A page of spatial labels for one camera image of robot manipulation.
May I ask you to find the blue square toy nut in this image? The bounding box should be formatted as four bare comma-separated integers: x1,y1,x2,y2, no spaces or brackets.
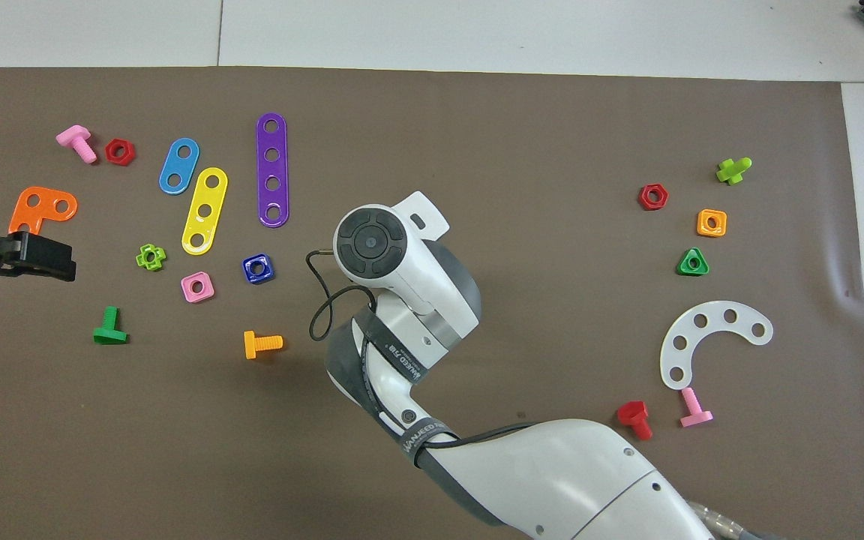
241,253,276,286

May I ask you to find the orange three-hole angled plate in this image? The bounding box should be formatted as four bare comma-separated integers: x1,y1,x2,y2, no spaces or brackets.
8,186,79,236

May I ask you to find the green toy bolt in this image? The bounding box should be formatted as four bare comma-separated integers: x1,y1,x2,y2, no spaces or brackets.
92,305,130,346

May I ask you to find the pink toy bolt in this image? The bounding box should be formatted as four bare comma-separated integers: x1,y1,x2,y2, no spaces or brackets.
679,386,715,429
55,124,98,164

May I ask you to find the pink square toy nut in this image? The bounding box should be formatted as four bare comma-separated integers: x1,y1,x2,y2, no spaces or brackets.
180,271,216,304

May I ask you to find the blue two-hole plate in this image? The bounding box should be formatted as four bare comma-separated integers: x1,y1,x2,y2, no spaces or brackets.
158,137,200,196

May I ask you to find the yellow three-hole plate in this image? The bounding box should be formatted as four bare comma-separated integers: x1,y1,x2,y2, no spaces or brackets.
181,166,229,257

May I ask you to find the orange toy bolt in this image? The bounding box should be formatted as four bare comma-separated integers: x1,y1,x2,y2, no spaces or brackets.
243,330,284,360

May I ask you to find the purple four-hole plate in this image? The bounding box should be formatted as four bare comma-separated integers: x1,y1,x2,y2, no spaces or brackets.
256,112,290,228

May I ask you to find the brown table mat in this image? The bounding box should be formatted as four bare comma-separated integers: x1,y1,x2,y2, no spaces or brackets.
0,66,864,540

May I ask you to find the red toy bolt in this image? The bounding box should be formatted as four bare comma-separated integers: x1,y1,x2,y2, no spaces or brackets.
616,400,655,442

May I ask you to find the green triangle toy nut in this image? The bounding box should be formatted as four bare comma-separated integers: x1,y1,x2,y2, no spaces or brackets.
676,247,711,277

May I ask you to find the orange square toy nut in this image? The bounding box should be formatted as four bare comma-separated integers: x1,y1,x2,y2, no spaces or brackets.
696,208,728,239

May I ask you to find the white curved five-hole plate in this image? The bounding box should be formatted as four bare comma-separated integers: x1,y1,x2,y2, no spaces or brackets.
659,301,775,392

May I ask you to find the lime green cross-head bolt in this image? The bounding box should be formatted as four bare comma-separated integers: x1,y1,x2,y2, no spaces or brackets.
715,156,754,186

